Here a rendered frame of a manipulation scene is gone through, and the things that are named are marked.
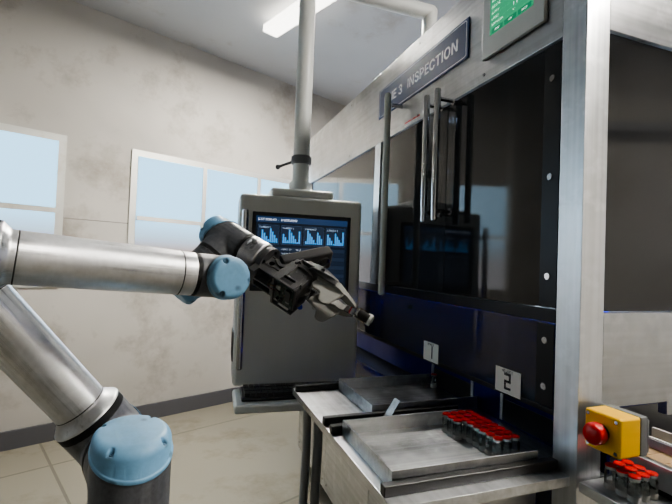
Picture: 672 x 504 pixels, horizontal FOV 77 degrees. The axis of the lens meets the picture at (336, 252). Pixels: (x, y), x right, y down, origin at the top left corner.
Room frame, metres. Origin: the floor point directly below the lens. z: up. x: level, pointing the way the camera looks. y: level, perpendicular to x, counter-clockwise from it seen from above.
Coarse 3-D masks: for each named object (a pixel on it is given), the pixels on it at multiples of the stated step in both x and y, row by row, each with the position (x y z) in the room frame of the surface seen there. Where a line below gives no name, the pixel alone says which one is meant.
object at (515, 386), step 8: (496, 368) 1.07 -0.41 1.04; (504, 368) 1.05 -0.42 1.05; (496, 376) 1.07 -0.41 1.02; (504, 376) 1.04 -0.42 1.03; (512, 376) 1.02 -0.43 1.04; (520, 376) 1.00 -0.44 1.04; (496, 384) 1.07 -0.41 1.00; (512, 384) 1.02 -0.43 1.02; (520, 384) 0.99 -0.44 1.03; (504, 392) 1.04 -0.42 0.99; (512, 392) 1.02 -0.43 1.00; (520, 392) 0.99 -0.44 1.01
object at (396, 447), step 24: (360, 432) 1.04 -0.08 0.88; (384, 432) 1.05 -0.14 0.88; (408, 432) 1.05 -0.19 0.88; (432, 432) 1.06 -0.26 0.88; (384, 456) 0.92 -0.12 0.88; (408, 456) 0.92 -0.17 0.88; (432, 456) 0.93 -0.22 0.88; (456, 456) 0.93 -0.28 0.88; (480, 456) 0.94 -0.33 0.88; (504, 456) 0.87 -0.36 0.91; (528, 456) 0.89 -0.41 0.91; (384, 480) 0.81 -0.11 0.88
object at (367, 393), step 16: (352, 384) 1.40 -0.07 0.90; (368, 384) 1.42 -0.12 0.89; (384, 384) 1.44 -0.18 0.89; (400, 384) 1.46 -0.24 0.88; (416, 384) 1.48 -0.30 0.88; (352, 400) 1.27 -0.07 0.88; (368, 400) 1.29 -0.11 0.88; (384, 400) 1.29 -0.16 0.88; (400, 400) 1.30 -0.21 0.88; (416, 400) 1.30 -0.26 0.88; (432, 400) 1.21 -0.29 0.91; (448, 400) 1.23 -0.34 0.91; (464, 400) 1.24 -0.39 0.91
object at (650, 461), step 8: (656, 432) 0.90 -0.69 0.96; (664, 432) 0.88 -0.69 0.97; (656, 440) 0.84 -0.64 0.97; (664, 440) 0.88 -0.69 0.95; (656, 448) 0.84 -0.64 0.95; (664, 448) 0.82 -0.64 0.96; (648, 456) 0.86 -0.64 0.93; (656, 456) 0.86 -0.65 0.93; (664, 456) 0.86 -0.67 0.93; (640, 464) 0.84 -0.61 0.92; (648, 464) 0.83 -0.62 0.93; (656, 464) 0.81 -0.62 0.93; (664, 464) 0.82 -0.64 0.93; (664, 472) 0.80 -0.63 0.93; (664, 480) 0.80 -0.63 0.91; (664, 488) 0.80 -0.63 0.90; (664, 496) 0.80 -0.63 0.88
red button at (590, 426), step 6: (588, 426) 0.79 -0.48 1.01; (594, 426) 0.78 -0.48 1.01; (600, 426) 0.78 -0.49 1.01; (588, 432) 0.79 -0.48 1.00; (594, 432) 0.78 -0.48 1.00; (600, 432) 0.77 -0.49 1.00; (606, 432) 0.78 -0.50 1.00; (588, 438) 0.79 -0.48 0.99; (594, 438) 0.78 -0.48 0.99; (600, 438) 0.77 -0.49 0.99; (606, 438) 0.77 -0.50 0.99; (594, 444) 0.78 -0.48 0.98; (600, 444) 0.78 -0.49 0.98
